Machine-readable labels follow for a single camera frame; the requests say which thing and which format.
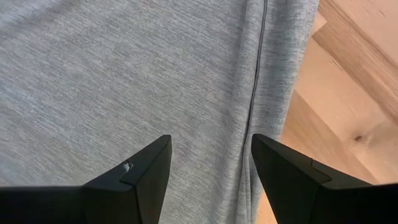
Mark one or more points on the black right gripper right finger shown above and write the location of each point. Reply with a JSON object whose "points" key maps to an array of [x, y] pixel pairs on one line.
{"points": [[311, 202]]}

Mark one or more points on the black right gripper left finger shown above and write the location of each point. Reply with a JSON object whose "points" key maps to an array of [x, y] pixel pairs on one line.
{"points": [[93, 205]]}

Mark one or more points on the grey garment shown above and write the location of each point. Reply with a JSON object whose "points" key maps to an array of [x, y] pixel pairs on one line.
{"points": [[124, 77]]}

